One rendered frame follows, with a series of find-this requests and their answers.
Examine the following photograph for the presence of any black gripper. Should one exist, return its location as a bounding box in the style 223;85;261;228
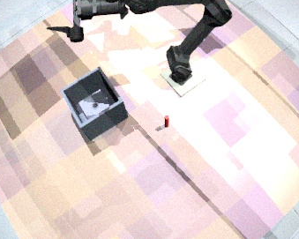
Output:
47;0;101;42

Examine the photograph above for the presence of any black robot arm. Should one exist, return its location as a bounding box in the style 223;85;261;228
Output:
101;0;233;86

